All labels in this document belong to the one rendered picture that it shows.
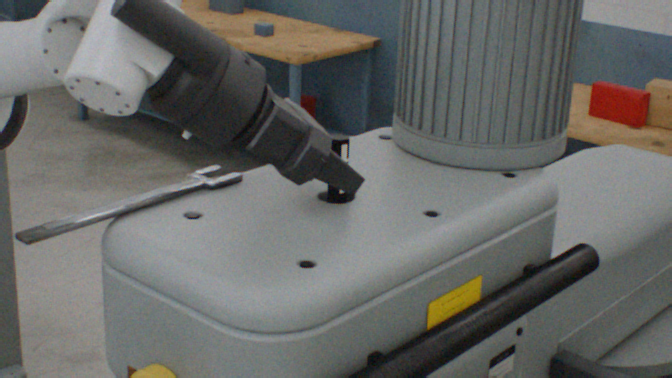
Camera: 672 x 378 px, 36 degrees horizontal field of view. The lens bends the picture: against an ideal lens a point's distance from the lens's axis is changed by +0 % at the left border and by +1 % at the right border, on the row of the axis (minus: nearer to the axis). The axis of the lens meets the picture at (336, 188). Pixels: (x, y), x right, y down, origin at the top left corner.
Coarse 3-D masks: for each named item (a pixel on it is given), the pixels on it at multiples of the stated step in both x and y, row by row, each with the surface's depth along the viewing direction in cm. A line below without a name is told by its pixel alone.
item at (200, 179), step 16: (192, 176) 103; (208, 176) 104; (224, 176) 103; (240, 176) 103; (144, 192) 98; (160, 192) 98; (176, 192) 99; (96, 208) 94; (112, 208) 94; (128, 208) 95; (48, 224) 90; (64, 224) 90; (80, 224) 91; (32, 240) 87
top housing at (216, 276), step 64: (384, 128) 122; (192, 192) 100; (256, 192) 101; (320, 192) 102; (384, 192) 102; (448, 192) 103; (512, 192) 104; (128, 256) 89; (192, 256) 87; (256, 256) 87; (320, 256) 88; (384, 256) 89; (448, 256) 95; (512, 256) 105; (128, 320) 91; (192, 320) 85; (256, 320) 81; (320, 320) 82; (384, 320) 90
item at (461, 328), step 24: (528, 264) 108; (552, 264) 108; (576, 264) 109; (504, 288) 102; (528, 288) 103; (552, 288) 106; (480, 312) 97; (504, 312) 99; (432, 336) 92; (456, 336) 94; (480, 336) 96; (384, 360) 88; (408, 360) 89; (432, 360) 91
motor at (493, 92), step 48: (432, 0) 106; (480, 0) 104; (528, 0) 104; (576, 0) 108; (432, 48) 108; (480, 48) 105; (528, 48) 105; (576, 48) 111; (432, 96) 109; (480, 96) 107; (528, 96) 108; (432, 144) 111; (480, 144) 109; (528, 144) 110
